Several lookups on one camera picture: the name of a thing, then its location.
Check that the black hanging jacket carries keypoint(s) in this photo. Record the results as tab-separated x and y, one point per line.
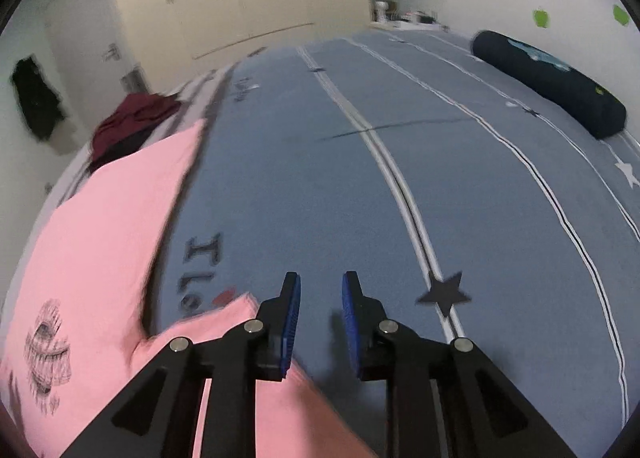
37	98

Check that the bed with striped star sheet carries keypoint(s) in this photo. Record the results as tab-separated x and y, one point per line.
450	188

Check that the maroon garment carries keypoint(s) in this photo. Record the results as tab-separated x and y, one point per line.
130	123

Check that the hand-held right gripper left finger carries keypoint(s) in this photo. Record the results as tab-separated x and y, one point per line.
290	323

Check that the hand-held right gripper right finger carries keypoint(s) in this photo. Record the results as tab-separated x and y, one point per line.
350	323

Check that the navy bolster pillow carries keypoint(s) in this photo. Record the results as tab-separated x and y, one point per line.
550	83

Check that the dark metal suitcase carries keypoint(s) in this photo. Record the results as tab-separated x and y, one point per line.
135	83

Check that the pink shirt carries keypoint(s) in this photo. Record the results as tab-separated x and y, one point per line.
100	238

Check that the white nightstand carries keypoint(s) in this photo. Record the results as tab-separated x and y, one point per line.
410	24

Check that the small white desk fan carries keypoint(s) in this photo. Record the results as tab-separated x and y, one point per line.
381	11

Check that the white door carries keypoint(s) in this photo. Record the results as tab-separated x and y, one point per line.
85	63

